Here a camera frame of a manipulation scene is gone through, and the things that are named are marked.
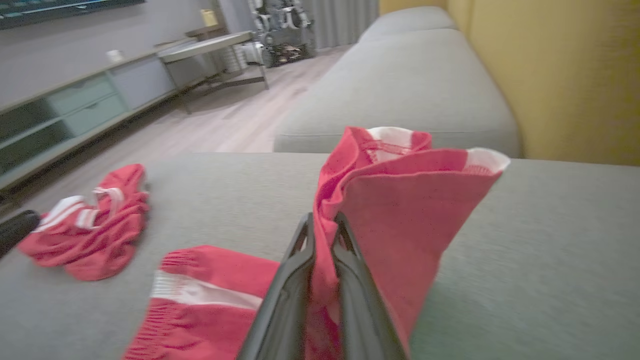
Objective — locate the grey metal frame side table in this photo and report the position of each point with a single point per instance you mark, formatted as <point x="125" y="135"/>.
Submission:
<point x="210" y="47"/>

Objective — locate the grey window curtain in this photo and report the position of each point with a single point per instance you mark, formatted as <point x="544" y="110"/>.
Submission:
<point x="345" y="20"/>

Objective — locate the crumpled red white jersey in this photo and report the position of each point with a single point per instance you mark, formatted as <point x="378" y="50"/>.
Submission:
<point x="100" y="235"/>

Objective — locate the yellow sofa back cushion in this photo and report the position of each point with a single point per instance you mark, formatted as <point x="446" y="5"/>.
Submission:
<point x="565" y="75"/>
<point x="410" y="5"/>

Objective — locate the white cup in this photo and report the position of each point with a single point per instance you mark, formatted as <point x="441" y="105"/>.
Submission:
<point x="115" y="56"/>

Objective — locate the wide grey sofa seat cushion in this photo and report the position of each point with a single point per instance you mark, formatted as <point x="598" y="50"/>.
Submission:
<point x="550" y="250"/>

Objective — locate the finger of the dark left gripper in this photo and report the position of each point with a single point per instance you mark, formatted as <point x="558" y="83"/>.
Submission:
<point x="17" y="230"/>

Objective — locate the yellow cup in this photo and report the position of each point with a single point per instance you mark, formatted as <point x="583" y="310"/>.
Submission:
<point x="208" y="17"/>

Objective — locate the wall mounted television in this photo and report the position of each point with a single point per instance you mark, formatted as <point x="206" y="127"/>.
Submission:
<point x="55" y="10"/>

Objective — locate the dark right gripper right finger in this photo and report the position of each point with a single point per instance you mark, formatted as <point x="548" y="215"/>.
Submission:
<point x="365" y="310"/>

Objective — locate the red and white jersey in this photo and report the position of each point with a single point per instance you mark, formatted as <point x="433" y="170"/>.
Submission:
<point x="400" y="215"/>

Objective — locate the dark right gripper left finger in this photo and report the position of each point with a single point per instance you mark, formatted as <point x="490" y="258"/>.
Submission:
<point x="285" y="310"/>

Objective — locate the long grey tv cabinet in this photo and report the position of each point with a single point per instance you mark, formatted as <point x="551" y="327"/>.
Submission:
<point x="85" y="105"/>

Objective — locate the white ribbed appliance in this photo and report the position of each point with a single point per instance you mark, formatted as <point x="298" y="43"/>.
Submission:
<point x="247" y="55"/>

